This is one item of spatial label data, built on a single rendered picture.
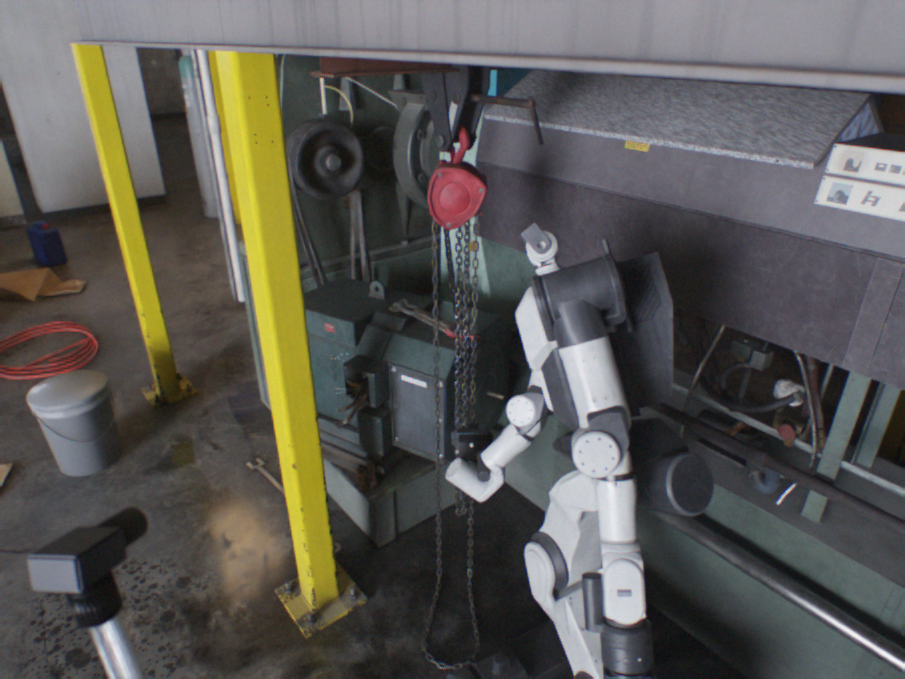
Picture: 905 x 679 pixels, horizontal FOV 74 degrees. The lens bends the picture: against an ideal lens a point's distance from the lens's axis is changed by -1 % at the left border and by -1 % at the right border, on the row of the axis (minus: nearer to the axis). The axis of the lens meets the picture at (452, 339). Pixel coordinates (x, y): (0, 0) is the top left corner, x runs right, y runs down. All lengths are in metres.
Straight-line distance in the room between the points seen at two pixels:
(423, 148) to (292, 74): 0.54
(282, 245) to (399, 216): 1.30
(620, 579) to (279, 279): 1.02
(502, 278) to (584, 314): 1.41
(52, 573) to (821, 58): 0.72
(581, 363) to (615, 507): 0.25
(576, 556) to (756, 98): 1.20
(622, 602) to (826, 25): 0.87
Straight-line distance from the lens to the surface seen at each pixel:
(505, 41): 0.82
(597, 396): 1.06
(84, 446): 3.05
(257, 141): 1.48
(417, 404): 1.97
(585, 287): 1.06
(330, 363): 2.16
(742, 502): 1.88
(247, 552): 2.51
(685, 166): 1.75
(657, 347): 1.24
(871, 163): 1.58
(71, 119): 7.38
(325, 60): 1.38
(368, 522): 2.40
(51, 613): 2.58
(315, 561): 2.10
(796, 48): 0.61
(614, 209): 1.87
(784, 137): 1.63
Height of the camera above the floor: 1.73
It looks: 27 degrees down
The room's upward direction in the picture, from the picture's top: straight up
